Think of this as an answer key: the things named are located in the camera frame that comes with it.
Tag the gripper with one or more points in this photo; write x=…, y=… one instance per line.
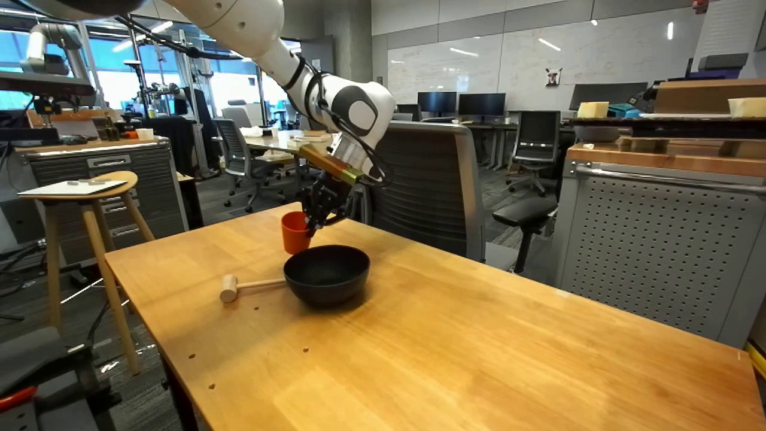
x=330, y=190

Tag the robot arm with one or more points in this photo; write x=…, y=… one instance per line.
x=251, y=24

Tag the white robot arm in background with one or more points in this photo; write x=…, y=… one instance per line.
x=51, y=45

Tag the orange cup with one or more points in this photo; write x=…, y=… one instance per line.
x=293, y=236

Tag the black bowl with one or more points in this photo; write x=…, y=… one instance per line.
x=326, y=275

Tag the white cup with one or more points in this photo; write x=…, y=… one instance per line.
x=145, y=134

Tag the grey bowl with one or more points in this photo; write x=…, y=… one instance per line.
x=596, y=133

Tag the wooden table with books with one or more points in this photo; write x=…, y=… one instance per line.
x=287, y=142

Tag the grey mesh office chair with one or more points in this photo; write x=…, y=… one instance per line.
x=431, y=185

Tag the wooden mallet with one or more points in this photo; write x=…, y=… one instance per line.
x=228, y=288

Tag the grey drawer cabinet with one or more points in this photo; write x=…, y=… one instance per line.
x=149, y=179

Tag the row of monitors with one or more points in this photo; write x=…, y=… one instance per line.
x=461, y=103

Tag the black office chair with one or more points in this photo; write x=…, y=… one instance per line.
x=535, y=143

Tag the wooden stool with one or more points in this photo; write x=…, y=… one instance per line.
x=96, y=239

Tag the white sheet on stool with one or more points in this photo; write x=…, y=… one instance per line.
x=72, y=187

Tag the whiteboard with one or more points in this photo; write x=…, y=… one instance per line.
x=526, y=66

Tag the dog picture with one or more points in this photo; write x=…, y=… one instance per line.
x=553, y=76

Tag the yellow foam block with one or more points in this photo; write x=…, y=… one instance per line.
x=748, y=107
x=592, y=109

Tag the dark monitor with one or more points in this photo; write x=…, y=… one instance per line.
x=604, y=96

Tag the blue box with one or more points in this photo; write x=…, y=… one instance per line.
x=623, y=111

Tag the grey perforated cabinet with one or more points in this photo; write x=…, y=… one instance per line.
x=658, y=251

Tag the cardboard box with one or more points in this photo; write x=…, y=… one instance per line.
x=706, y=96

